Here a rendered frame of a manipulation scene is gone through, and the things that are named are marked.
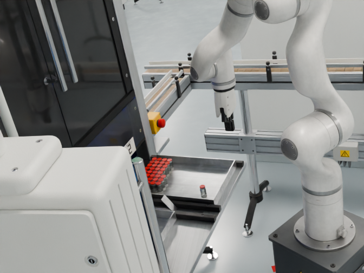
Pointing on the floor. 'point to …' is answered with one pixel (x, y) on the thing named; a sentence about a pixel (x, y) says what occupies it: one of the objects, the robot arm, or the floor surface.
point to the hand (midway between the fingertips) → (229, 125)
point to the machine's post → (145, 150)
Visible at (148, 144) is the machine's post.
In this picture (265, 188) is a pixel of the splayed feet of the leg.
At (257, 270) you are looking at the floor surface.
